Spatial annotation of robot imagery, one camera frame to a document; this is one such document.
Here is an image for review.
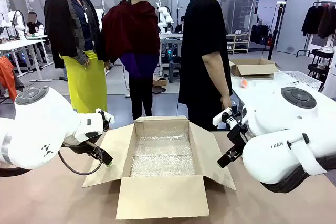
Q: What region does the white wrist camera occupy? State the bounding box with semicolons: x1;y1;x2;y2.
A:
212;107;242;131
95;108;116;132

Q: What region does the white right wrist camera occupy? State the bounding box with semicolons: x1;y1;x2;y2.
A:
212;107;242;131

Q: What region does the seated person varsity jacket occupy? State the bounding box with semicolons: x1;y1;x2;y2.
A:
24;11;51;73

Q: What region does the brown hanging garment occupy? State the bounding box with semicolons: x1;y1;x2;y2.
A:
317;5;336;39

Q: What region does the orange cloth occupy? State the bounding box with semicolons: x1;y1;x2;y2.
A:
0;56;17;102

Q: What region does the mannequin with yellow skirt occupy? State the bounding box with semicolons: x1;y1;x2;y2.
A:
44;0;111;115

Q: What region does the mannequin with maroon top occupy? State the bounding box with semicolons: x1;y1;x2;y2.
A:
100;0;161;121

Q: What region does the thin black left cable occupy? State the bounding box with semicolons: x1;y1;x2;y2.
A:
57;146;103;176

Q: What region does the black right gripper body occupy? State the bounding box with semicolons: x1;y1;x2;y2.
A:
226;119;249;155

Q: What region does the tiny cardboard box on floor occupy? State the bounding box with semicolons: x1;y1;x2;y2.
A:
152;75;168;87

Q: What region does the black corrugated right hose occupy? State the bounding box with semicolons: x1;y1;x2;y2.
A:
259;155;336;194

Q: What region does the black bags pile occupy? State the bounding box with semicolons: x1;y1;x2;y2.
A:
250;24;271;45

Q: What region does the black hanging garment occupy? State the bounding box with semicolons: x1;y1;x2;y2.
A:
301;5;325;37

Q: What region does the black tripod stand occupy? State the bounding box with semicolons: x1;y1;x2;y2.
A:
267;1;287;61

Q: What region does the white shoe shelf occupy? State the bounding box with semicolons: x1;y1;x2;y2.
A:
226;33;251;55

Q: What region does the person right hand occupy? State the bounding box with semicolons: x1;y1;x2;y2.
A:
220;95;233;111

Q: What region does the small cardboard box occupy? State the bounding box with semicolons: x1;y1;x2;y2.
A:
228;57;279;79

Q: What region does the large open cardboard box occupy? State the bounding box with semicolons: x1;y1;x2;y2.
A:
82;115;237;220

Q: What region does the background metal workbench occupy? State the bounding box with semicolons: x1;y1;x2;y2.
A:
159;33;184;70

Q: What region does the black rolling cart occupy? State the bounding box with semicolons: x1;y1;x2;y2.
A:
296;47;336;83

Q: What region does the person right forearm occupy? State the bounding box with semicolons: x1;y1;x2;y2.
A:
203;57;232;99

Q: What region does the person in black t-shirt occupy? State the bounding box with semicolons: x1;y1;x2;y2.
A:
178;0;241;132

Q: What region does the white plastic mesh basket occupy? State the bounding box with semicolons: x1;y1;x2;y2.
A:
272;71;323;92

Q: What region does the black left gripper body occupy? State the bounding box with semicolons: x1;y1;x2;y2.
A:
62;140;100;154

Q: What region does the black corrugated hose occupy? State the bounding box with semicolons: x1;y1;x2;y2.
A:
259;155;336;194
0;166;33;178

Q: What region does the black corrugated left hose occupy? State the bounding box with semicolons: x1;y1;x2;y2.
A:
0;166;33;178

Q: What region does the grey plastic stool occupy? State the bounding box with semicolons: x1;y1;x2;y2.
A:
167;60;182;84

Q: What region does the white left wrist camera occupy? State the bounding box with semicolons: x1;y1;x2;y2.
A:
95;108;116;132

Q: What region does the white long desk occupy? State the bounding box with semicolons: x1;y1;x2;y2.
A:
0;34;49;82

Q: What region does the seated person in black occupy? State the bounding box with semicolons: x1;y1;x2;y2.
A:
174;15;186;33

